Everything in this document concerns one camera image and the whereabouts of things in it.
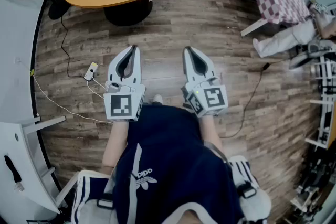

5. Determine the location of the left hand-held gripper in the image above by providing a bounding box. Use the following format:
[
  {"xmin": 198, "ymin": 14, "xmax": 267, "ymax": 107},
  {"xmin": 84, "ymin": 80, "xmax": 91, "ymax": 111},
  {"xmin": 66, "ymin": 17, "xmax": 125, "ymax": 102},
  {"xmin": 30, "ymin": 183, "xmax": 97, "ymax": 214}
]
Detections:
[{"xmin": 103, "ymin": 45, "xmax": 146, "ymax": 122}]

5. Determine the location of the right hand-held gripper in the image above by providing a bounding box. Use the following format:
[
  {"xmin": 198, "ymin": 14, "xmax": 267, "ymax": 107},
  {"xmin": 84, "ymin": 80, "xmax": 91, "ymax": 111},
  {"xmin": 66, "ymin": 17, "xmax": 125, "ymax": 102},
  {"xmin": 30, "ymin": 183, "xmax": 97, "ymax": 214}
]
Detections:
[{"xmin": 181, "ymin": 46, "xmax": 228, "ymax": 118}]

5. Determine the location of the person's left forearm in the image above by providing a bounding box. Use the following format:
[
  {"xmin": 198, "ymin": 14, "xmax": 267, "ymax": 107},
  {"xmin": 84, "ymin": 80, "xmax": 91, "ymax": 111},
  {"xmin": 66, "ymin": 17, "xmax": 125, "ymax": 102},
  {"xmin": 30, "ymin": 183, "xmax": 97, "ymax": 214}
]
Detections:
[{"xmin": 101, "ymin": 120, "xmax": 130, "ymax": 175}]

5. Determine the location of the person's right forearm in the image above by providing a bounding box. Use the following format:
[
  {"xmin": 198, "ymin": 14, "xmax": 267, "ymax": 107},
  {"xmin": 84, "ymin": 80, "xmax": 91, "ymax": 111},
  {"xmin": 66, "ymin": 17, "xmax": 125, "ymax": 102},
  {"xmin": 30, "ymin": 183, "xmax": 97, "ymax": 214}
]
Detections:
[{"xmin": 198, "ymin": 114, "xmax": 227, "ymax": 163}]

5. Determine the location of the white power strip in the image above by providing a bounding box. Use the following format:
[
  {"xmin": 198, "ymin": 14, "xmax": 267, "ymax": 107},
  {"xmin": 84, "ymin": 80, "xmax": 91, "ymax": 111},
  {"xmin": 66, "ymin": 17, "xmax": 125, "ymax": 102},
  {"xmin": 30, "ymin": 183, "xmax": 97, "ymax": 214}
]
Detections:
[{"xmin": 83, "ymin": 61, "xmax": 99, "ymax": 81}]

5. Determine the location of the person's navy white striped shirt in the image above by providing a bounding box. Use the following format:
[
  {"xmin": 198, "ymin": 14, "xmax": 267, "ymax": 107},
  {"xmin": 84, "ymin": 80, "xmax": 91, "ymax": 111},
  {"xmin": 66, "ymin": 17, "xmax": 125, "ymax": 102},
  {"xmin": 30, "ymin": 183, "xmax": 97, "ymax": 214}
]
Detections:
[{"xmin": 70, "ymin": 102, "xmax": 272, "ymax": 224}]

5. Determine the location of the grey office chair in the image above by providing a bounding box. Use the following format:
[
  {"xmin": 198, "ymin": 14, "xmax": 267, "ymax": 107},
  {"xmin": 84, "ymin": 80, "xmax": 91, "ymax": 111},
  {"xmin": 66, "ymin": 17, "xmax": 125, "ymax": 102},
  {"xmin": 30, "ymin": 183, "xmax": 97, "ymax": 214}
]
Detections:
[{"xmin": 288, "ymin": 40, "xmax": 336, "ymax": 70}]

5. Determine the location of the white shelf rack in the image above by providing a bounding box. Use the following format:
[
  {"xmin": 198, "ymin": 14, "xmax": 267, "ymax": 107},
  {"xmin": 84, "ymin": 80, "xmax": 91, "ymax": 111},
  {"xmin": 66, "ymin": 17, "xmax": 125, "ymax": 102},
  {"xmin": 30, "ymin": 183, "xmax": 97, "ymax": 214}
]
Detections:
[{"xmin": 305, "ymin": 55, "xmax": 336, "ymax": 150}]

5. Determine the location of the white desk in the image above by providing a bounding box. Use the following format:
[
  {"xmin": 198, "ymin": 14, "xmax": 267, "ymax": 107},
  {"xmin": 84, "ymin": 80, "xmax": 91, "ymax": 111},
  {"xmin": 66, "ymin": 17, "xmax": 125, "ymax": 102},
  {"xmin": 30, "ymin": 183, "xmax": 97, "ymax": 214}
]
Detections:
[{"xmin": 0, "ymin": 115, "xmax": 66, "ymax": 215}]

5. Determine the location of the black cable with plug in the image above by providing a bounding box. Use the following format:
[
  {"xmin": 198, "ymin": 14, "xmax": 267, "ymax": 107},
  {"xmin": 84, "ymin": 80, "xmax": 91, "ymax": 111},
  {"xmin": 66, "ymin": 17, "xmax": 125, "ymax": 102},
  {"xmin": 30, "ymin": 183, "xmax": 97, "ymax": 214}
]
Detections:
[{"xmin": 219, "ymin": 62, "xmax": 271, "ymax": 139}]

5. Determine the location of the black fan power cable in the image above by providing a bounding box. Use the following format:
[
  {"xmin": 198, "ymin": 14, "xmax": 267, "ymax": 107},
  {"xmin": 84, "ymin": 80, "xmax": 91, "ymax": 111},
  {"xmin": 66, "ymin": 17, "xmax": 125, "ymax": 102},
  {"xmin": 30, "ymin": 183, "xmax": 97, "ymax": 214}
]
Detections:
[{"xmin": 60, "ymin": 15, "xmax": 91, "ymax": 80}]

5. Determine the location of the long white cable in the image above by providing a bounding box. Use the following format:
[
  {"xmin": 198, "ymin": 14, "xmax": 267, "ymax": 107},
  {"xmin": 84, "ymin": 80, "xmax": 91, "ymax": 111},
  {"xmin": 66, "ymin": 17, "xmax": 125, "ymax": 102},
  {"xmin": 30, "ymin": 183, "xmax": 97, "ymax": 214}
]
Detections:
[{"xmin": 31, "ymin": 74, "xmax": 114, "ymax": 124}]

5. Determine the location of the black strap with white tag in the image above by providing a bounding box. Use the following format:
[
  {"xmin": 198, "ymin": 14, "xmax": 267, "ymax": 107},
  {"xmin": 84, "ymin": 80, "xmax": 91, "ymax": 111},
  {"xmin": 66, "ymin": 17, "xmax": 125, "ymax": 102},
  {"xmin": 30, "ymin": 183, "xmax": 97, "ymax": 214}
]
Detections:
[{"xmin": 4, "ymin": 154, "xmax": 26, "ymax": 192}]

